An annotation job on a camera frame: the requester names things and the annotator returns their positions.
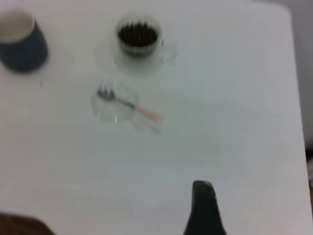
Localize metal spoon with pink handle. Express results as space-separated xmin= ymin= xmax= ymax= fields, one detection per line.
xmin=97 ymin=87 xmax=162 ymax=122

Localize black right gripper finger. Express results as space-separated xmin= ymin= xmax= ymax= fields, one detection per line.
xmin=183 ymin=180 xmax=227 ymax=235

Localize dark grey-blue ceramic mug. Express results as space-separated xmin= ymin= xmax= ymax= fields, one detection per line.
xmin=0 ymin=11 xmax=49 ymax=73

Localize clear glass saucer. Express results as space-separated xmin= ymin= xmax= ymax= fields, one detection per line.
xmin=91 ymin=82 xmax=140 ymax=124

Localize dark coffee beans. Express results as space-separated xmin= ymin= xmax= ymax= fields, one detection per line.
xmin=117 ymin=21 xmax=158 ymax=47

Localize clear double-wall glass mug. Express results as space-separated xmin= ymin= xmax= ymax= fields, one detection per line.
xmin=114 ymin=15 xmax=177 ymax=64

